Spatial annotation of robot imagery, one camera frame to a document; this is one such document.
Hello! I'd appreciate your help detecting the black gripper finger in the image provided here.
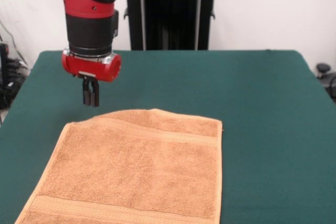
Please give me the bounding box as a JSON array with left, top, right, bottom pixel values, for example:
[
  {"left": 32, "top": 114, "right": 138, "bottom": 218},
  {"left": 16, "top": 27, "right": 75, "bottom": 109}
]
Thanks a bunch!
[
  {"left": 82, "top": 76, "right": 91, "bottom": 106},
  {"left": 90, "top": 79, "right": 100, "bottom": 108}
]

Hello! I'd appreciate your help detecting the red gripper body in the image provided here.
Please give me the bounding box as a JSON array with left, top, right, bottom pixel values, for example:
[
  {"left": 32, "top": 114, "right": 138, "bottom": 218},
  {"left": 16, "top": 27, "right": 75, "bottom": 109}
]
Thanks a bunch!
[{"left": 61, "top": 52, "right": 122, "bottom": 83}]

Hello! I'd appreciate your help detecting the orange terry towel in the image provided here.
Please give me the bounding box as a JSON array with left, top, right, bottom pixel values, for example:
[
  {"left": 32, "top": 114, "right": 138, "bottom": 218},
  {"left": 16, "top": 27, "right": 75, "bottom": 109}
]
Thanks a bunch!
[{"left": 14, "top": 108, "right": 224, "bottom": 224}]

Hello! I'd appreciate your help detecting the black electronics box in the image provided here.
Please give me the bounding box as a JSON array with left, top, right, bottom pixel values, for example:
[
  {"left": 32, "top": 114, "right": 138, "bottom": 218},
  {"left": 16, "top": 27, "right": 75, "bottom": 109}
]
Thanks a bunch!
[{"left": 0, "top": 42, "right": 10, "bottom": 110}]

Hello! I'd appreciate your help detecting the dark green table cloth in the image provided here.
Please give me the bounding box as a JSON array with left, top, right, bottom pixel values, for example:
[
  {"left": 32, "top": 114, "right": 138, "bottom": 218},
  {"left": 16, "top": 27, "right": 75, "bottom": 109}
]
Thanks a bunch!
[{"left": 0, "top": 49, "right": 336, "bottom": 224}]

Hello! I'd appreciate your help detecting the black office chair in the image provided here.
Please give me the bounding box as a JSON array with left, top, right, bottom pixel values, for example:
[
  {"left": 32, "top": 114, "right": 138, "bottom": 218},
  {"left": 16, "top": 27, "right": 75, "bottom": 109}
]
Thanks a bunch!
[{"left": 316, "top": 62, "right": 336, "bottom": 104}]

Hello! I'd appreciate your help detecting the black cable bundle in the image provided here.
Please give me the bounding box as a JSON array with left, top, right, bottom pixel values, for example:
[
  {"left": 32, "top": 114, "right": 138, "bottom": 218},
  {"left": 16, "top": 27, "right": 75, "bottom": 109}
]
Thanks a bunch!
[{"left": 5, "top": 58, "right": 30, "bottom": 96}]

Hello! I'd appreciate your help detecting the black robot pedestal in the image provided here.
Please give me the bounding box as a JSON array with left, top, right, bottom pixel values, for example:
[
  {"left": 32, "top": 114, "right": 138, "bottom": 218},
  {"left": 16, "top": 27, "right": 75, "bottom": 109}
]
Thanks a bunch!
[{"left": 117, "top": 0, "right": 227, "bottom": 51}]

